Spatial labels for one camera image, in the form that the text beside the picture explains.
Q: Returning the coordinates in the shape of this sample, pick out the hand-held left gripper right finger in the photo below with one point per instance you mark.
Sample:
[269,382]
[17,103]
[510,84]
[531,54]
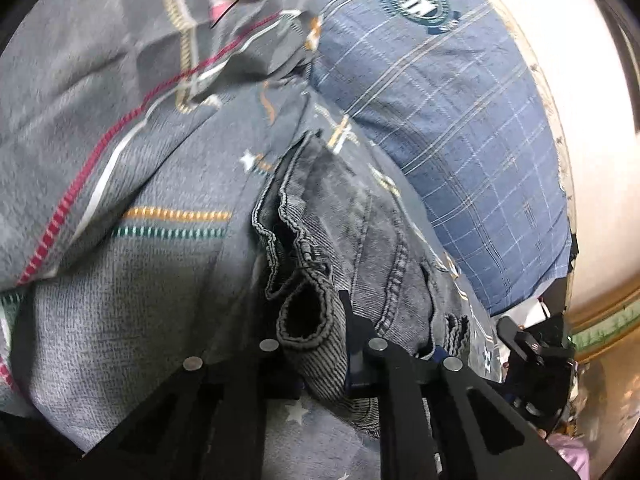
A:
[357,360]

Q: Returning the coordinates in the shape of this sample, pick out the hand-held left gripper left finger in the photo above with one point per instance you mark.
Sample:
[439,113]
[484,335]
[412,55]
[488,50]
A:
[245,380]

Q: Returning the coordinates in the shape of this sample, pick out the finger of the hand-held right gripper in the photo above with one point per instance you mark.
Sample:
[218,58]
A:
[515,335]

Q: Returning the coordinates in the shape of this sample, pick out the grey denim pants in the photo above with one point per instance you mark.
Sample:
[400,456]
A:
[350,220]

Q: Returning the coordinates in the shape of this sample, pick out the white paper bag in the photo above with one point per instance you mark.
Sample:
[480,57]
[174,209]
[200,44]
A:
[530,311]

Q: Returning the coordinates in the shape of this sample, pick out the grey printed bedsheet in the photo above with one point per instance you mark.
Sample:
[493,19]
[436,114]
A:
[125,110]

